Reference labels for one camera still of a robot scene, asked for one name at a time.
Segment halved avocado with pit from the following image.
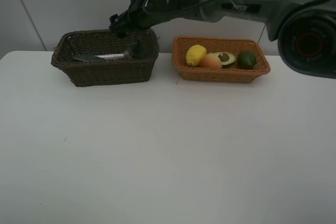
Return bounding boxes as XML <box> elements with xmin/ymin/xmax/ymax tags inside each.
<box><xmin>215</xmin><ymin>52</ymin><xmax>236</xmax><ymax>69</ymax></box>

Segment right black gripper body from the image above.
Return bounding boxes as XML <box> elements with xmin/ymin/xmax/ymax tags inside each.
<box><xmin>109</xmin><ymin>0</ymin><xmax>168</xmax><ymax>34</ymax></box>

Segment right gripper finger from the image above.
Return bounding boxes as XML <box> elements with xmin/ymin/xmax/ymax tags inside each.
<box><xmin>117</xmin><ymin>31</ymin><xmax>126</xmax><ymax>38</ymax></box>

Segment orange wicker basket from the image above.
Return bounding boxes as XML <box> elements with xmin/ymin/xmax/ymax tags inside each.
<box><xmin>172</xmin><ymin>36</ymin><xmax>270</xmax><ymax>83</ymax></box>

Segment dark green pump bottle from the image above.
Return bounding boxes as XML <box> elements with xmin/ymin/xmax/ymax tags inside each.
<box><xmin>123</xmin><ymin>41</ymin><xmax>147</xmax><ymax>59</ymax></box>

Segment dark brown wicker basket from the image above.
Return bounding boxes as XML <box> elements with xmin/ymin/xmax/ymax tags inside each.
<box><xmin>51</xmin><ymin>29</ymin><xmax>159</xmax><ymax>87</ymax></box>

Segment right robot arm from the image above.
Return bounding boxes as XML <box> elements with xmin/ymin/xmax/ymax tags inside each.
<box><xmin>110</xmin><ymin>0</ymin><xmax>335</xmax><ymax>79</ymax></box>

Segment green lime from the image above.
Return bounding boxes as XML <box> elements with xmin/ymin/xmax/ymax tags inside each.
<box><xmin>236</xmin><ymin>50</ymin><xmax>257</xmax><ymax>70</ymax></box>

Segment white marker pen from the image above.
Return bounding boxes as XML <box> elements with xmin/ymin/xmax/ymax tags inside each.
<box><xmin>97</xmin><ymin>54</ymin><xmax>124</xmax><ymax>60</ymax></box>

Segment yellow lemon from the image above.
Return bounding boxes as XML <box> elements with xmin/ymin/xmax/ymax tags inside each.
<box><xmin>185</xmin><ymin>45</ymin><xmax>207</xmax><ymax>67</ymax></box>

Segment black whiteboard eraser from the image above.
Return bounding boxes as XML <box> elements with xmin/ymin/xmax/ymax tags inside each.
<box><xmin>73</xmin><ymin>54</ymin><xmax>105</xmax><ymax>62</ymax></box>

